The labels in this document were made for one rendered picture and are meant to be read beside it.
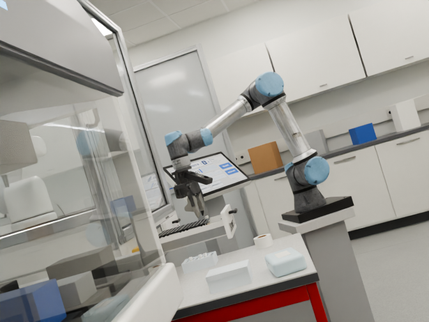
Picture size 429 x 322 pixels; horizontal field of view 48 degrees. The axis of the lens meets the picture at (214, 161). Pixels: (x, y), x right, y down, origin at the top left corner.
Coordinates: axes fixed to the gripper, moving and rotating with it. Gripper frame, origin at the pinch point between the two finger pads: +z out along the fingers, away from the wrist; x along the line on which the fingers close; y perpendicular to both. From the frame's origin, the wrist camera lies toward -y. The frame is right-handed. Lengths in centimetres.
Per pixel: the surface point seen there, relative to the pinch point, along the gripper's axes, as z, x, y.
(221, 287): 17, 50, -30
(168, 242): 7.2, 9.6, 13.1
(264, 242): 16.3, 4.1, -25.3
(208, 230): 7.0, 3.2, -2.7
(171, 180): -16, -69, 55
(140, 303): 4, 97, -40
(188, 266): 15.7, 20.8, -0.6
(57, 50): -46, 102, -43
